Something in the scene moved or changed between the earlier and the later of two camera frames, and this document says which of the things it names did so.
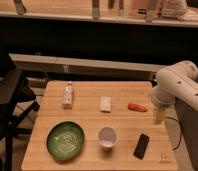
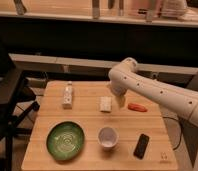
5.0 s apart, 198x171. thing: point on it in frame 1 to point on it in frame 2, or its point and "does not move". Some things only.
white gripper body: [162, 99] to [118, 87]
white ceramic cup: [107, 137] does not move
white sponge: [105, 103] does not move
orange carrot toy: [136, 107] does not move
